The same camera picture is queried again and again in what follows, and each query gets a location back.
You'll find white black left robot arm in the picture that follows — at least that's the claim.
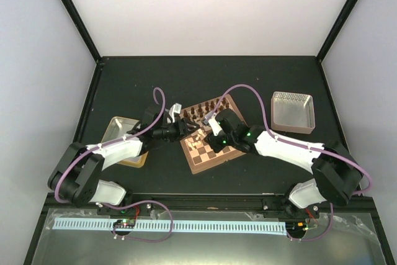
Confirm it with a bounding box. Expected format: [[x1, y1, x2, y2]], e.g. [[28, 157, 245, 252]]
[[47, 104, 200, 215]]

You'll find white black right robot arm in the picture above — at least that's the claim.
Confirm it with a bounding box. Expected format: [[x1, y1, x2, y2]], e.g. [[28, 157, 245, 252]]
[[204, 109, 364, 217]]

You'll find light chess pieces pile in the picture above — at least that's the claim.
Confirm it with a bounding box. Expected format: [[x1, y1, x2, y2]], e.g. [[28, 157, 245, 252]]
[[185, 128, 207, 150]]

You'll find wooden chess board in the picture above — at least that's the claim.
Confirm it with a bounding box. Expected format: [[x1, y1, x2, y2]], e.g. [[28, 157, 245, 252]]
[[181, 94, 255, 174]]

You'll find dark chess pieces row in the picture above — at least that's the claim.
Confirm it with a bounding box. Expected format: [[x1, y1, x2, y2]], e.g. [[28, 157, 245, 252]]
[[180, 95, 234, 122]]

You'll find metal tray yellow rim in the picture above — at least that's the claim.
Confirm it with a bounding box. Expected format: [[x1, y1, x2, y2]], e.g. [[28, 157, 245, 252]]
[[102, 116, 148, 169]]

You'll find pink plastic bin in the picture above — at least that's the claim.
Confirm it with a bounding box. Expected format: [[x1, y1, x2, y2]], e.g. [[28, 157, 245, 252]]
[[271, 91, 316, 135]]

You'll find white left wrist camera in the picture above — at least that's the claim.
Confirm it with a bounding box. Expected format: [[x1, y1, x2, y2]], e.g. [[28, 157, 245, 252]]
[[169, 103, 182, 122]]

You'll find black mounting rail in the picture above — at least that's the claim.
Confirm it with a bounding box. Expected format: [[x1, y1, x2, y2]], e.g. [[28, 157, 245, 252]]
[[96, 193, 320, 216]]

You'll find light blue slotted cable duct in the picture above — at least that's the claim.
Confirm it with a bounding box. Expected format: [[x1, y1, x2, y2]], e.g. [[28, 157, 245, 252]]
[[52, 218, 287, 236]]

